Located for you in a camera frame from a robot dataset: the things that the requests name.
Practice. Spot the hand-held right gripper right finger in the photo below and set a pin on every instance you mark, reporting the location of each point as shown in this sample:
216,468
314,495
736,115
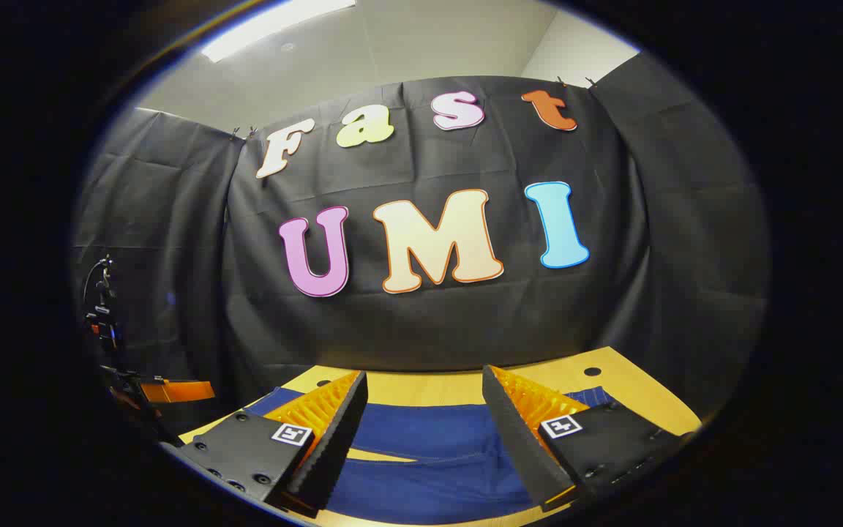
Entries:
520,446

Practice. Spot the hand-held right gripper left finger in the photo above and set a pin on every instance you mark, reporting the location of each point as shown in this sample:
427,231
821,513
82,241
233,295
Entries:
334,446

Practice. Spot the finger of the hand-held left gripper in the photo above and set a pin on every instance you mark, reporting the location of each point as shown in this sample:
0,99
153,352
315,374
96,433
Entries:
180,391

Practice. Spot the blue denim jeans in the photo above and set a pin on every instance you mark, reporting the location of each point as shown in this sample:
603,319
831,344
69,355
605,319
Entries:
429,454

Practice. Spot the black backdrop cloth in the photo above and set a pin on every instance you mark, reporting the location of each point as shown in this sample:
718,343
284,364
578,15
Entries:
465,322

